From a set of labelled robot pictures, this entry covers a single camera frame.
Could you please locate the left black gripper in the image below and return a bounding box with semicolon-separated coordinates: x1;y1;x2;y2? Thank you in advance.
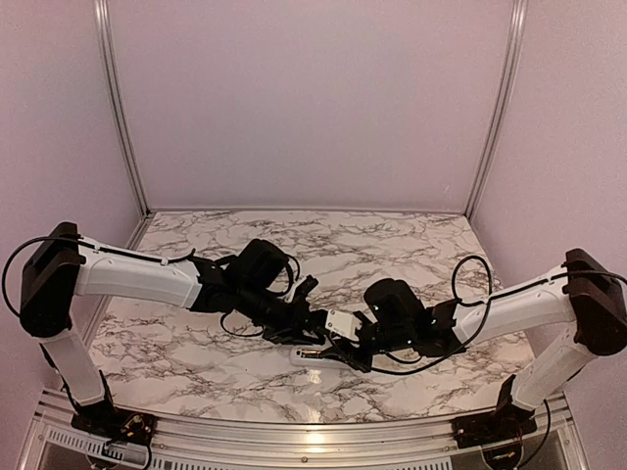
237;280;326;345

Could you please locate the gold AAA battery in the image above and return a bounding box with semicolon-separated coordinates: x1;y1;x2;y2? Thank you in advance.
298;349;322;358

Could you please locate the white remote control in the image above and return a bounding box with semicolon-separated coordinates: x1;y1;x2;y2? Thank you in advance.
289;346;350;369

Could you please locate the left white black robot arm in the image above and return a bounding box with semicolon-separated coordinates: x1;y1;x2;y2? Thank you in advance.
14;222;325;436

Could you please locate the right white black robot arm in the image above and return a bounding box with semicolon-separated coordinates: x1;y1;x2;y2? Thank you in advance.
321;249;626;439

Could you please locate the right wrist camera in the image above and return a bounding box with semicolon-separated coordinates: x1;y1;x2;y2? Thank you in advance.
324;309;368;342

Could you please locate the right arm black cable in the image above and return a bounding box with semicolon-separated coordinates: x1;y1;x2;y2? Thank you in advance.
366;255;627;378

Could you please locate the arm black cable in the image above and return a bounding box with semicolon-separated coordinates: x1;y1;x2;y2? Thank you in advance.
366;255;627;378
1;235;301;338

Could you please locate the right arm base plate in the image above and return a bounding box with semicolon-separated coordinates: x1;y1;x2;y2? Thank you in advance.
452;409;538;448

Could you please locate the front aluminium rail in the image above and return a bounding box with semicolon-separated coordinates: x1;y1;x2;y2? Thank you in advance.
17;390;591;469

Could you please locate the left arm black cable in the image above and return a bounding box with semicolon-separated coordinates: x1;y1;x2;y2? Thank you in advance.
1;235;301;338

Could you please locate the left aluminium frame post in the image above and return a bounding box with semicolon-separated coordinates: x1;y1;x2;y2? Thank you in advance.
93;0;151;217

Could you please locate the aluminium frame post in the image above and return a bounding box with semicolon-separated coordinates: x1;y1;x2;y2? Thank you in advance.
464;0;528;222
93;0;151;217

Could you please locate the right aluminium frame post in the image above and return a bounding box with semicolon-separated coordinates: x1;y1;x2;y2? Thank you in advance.
464;0;528;222

